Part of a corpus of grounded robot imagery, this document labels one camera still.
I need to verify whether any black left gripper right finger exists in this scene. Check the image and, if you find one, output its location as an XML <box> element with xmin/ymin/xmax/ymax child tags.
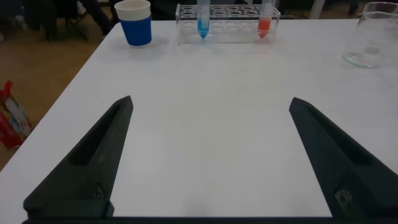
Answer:
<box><xmin>289</xmin><ymin>96</ymin><xmax>398</xmax><ymax>218</ymax></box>

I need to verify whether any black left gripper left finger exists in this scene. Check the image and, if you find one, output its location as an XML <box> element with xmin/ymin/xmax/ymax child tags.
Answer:
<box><xmin>23</xmin><ymin>95</ymin><xmax>134</xmax><ymax>218</ymax></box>

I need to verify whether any blue pigment test tube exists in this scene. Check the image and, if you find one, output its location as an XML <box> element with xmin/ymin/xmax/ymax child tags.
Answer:
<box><xmin>197</xmin><ymin>0</ymin><xmax>211</xmax><ymax>40</ymax></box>

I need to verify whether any clear glass beaker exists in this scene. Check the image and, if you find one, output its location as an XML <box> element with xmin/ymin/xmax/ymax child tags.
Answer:
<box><xmin>341</xmin><ymin>1</ymin><xmax>398</xmax><ymax>69</ymax></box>

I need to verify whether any orange pigment test tube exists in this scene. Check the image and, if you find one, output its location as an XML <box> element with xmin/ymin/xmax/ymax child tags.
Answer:
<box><xmin>257</xmin><ymin>0</ymin><xmax>276</xmax><ymax>40</ymax></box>

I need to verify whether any clear acrylic test tube rack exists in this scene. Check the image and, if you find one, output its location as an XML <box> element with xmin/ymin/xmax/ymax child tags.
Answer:
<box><xmin>175</xmin><ymin>2</ymin><xmax>281</xmax><ymax>45</ymax></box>

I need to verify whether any red shopping bag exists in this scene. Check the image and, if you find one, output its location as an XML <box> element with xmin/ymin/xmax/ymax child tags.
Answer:
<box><xmin>0</xmin><ymin>80</ymin><xmax>34</xmax><ymax>150</ymax></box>

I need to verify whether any blue white paper cup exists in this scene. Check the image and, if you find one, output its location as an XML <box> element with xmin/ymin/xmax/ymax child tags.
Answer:
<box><xmin>114</xmin><ymin>0</ymin><xmax>152</xmax><ymax>47</ymax></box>

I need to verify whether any folding chair with dark jacket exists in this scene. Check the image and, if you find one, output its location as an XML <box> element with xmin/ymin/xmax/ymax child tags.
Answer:
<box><xmin>23</xmin><ymin>0</ymin><xmax>90</xmax><ymax>41</ymax></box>

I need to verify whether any white double desk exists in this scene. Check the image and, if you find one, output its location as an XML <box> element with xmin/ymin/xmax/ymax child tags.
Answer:
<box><xmin>309</xmin><ymin>0</ymin><xmax>326</xmax><ymax>19</ymax></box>

